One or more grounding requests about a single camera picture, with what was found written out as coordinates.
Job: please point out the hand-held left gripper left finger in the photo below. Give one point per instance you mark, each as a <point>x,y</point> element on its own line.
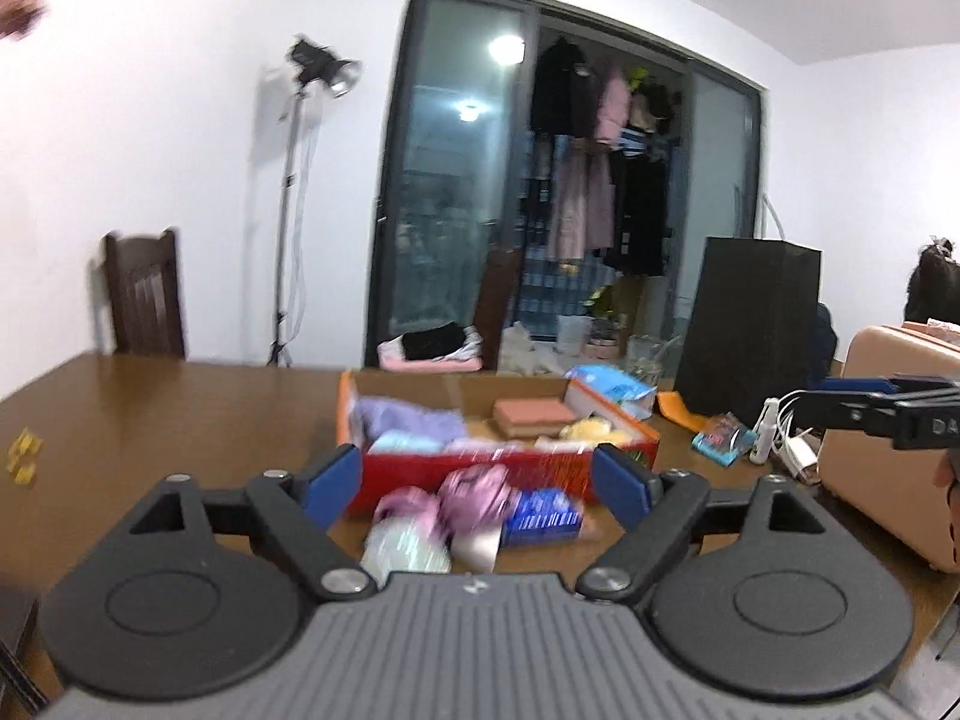
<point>334,484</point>

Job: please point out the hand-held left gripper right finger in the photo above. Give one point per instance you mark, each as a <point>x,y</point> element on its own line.
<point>622,484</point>

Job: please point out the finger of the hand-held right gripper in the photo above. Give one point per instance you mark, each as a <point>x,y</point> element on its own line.
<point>847,412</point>
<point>859,385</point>

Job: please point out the clear plastic packet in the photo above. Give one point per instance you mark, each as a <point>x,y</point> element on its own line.
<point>405,547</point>

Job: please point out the purple knitted cloth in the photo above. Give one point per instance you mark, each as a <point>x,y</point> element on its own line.
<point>405,420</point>

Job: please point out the red cardboard box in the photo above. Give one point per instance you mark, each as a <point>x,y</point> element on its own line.
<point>465,480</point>

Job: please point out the yellow soft item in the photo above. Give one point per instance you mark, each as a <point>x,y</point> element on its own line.
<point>592,431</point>

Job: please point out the person's right hand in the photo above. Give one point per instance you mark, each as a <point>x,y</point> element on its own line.
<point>951,480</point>

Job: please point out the light blue cloth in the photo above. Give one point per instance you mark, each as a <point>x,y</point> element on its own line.
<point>409,444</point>

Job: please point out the pink suitcase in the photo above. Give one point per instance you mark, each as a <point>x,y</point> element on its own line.
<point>877,495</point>

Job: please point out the orange leather pouch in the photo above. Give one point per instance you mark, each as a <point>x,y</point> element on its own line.
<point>679,412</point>

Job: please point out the blue tissue packet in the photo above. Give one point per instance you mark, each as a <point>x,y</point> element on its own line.
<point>611,386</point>

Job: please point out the small teal packet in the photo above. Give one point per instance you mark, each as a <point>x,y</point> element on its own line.
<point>720,439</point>

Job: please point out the pink sponge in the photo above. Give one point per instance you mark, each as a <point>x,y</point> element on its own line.
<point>529,414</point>

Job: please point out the black paper bag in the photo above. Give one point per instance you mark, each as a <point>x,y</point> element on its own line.
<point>750,330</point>

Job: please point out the clear glass cup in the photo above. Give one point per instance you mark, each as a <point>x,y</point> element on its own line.
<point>645,360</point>

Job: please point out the pink seat cushion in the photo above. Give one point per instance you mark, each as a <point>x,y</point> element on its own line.
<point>435,365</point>

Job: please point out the white bucket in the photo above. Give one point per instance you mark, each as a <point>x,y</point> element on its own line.
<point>574,334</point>

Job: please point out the white dog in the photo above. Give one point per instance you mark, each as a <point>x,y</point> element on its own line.
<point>521,349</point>

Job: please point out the black folded garment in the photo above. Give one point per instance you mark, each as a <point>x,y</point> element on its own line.
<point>435,341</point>

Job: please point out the potted plant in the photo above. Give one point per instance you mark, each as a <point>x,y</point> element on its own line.
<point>604,304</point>

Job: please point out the white cloth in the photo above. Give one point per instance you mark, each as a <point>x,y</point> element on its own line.
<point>472,345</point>

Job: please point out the wooden chair with cushion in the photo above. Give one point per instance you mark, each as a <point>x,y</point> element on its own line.
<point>495,300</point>

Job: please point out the black studio light stand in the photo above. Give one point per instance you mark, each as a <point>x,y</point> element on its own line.
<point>289,240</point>

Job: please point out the dark wooden chair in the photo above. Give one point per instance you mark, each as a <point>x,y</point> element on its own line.
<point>146,300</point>

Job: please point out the hanging black garment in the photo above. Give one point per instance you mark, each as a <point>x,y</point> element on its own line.
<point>637,217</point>

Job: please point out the hanging pink dress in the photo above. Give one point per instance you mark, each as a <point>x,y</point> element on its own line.
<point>577,202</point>

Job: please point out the scattered yellow bits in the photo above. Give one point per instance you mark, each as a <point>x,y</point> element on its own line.
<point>24,457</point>

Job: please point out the sliding glass door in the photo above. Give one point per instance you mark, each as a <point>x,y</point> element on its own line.
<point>442,165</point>

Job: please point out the hanging pink jacket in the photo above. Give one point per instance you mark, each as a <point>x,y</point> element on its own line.
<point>613,109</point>

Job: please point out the hanging black jacket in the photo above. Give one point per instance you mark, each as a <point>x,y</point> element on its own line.
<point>559,90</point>

